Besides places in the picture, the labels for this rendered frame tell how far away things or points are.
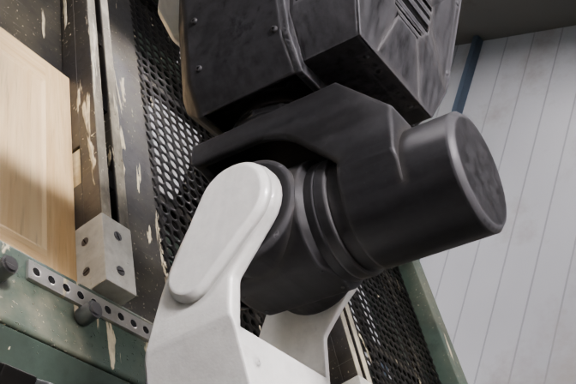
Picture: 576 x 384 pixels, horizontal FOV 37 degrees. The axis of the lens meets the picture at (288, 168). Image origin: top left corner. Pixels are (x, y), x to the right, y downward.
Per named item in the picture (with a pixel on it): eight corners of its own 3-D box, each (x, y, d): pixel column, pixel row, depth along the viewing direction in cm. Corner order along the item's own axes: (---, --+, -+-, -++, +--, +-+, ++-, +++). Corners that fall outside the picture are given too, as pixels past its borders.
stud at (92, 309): (73, 322, 109) (90, 312, 108) (72, 307, 111) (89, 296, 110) (87, 330, 111) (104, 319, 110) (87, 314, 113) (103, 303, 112)
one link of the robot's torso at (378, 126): (521, 259, 75) (492, 105, 85) (457, 190, 66) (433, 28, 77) (262, 338, 88) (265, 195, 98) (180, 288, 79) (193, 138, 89)
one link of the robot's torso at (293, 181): (387, 303, 81) (378, 200, 88) (309, 242, 72) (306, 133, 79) (275, 336, 87) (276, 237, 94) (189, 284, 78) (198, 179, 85)
